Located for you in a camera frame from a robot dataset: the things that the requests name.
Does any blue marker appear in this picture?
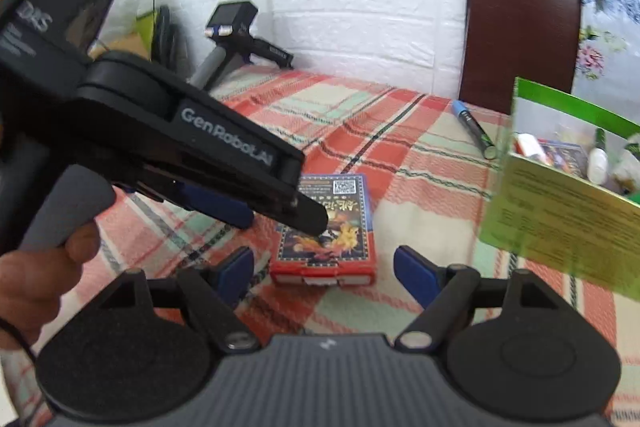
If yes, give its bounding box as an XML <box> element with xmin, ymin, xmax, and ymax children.
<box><xmin>451</xmin><ymin>99</ymin><xmax>498</xmax><ymax>159</ymax></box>

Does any white and red tube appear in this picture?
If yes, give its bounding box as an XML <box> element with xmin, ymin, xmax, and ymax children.
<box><xmin>515</xmin><ymin>133</ymin><xmax>543</xmax><ymax>158</ymax></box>

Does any dark brown chair back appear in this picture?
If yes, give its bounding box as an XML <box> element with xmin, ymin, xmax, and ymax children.
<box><xmin>459</xmin><ymin>0</ymin><xmax>583</xmax><ymax>115</ymax></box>

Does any white bottle in box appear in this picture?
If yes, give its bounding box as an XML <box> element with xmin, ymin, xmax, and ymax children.
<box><xmin>587</xmin><ymin>127</ymin><xmax>610</xmax><ymax>185</ymax></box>

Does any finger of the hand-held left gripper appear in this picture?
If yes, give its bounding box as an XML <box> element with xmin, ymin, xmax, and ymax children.
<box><xmin>125</xmin><ymin>182</ymin><xmax>256</xmax><ymax>229</ymax></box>
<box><xmin>272</xmin><ymin>192</ymin><xmax>329</xmax><ymax>236</ymax></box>

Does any green cardboard box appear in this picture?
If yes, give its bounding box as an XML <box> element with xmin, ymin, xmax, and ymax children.
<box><xmin>479</xmin><ymin>77</ymin><xmax>640</xmax><ymax>303</ymax></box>

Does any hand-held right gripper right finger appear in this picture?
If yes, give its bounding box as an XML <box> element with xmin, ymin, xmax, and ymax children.
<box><xmin>393</xmin><ymin>246</ymin><xmax>560</xmax><ymax>353</ymax></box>

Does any black device with grey handle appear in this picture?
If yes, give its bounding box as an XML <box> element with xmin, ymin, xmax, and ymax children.
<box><xmin>189</xmin><ymin>1</ymin><xmax>295</xmax><ymax>90</ymax></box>

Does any floral curtain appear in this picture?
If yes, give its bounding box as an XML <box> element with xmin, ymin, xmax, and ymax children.
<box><xmin>572</xmin><ymin>0</ymin><xmax>640</xmax><ymax>128</ymax></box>

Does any person's left hand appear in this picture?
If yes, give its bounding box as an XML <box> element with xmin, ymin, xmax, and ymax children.
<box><xmin>0</xmin><ymin>222</ymin><xmax>101</xmax><ymax>350</ymax></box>

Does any plaid bed sheet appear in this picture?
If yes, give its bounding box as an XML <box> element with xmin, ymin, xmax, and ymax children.
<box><xmin>10</xmin><ymin>69</ymin><xmax>640</xmax><ymax>427</ymax></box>

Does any green board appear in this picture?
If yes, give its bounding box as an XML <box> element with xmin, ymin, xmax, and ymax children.
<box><xmin>135</xmin><ymin>9</ymin><xmax>161</xmax><ymax>38</ymax></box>

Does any black round frame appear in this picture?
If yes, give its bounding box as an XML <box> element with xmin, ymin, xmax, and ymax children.
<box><xmin>150</xmin><ymin>6</ymin><xmax>193</xmax><ymax>80</ymax></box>

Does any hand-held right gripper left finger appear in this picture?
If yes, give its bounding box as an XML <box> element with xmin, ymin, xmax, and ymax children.
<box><xmin>99</xmin><ymin>247</ymin><xmax>262</xmax><ymax>354</ymax></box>

